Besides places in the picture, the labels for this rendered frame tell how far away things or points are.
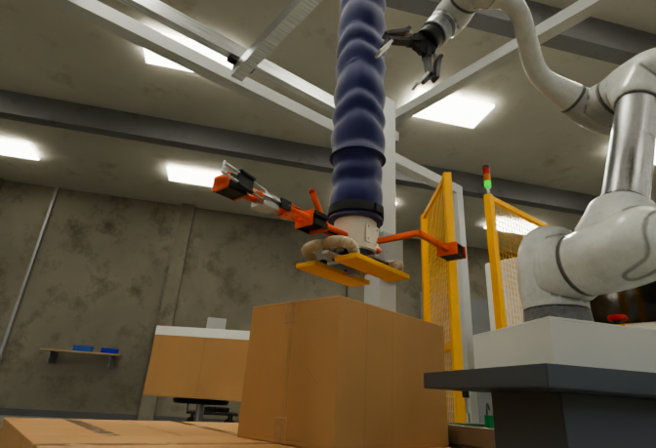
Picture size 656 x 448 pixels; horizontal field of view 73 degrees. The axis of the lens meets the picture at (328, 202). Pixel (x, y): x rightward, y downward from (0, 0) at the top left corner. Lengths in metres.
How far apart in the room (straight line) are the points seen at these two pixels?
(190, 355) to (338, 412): 1.80
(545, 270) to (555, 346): 0.23
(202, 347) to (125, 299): 8.13
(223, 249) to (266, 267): 1.16
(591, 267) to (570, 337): 0.16
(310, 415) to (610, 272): 0.82
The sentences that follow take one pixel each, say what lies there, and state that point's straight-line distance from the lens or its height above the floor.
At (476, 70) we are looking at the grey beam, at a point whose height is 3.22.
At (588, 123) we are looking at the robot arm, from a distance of 1.65.
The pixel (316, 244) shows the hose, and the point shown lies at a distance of 1.60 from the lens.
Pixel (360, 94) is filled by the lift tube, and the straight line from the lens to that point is 1.93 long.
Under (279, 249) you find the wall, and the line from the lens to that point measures 11.23.
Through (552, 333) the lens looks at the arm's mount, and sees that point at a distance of 1.04.
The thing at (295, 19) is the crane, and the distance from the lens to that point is 3.18.
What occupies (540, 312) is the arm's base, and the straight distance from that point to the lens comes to 1.21.
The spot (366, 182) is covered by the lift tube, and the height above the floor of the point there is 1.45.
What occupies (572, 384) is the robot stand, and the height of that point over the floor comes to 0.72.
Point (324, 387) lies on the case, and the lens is 1.30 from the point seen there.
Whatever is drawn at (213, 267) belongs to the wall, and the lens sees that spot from 11.00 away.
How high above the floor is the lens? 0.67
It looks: 24 degrees up
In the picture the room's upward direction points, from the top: 4 degrees clockwise
